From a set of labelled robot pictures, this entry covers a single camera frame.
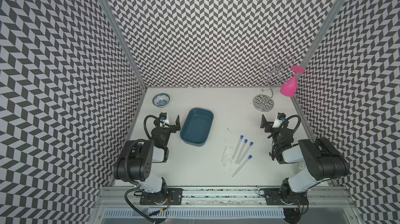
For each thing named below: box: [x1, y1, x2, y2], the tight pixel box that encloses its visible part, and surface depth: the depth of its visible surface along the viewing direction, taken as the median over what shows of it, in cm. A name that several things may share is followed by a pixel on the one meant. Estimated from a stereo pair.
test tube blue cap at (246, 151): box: [236, 141, 254, 166], surface depth 88 cm
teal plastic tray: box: [179, 107, 215, 147], surface depth 96 cm
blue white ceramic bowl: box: [152, 93, 171, 108], surface depth 110 cm
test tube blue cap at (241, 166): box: [231, 154, 253, 178], surface depth 84 cm
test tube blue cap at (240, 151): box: [234, 139, 248, 165], surface depth 89 cm
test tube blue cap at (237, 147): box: [231, 134, 244, 160], surface depth 90 cm
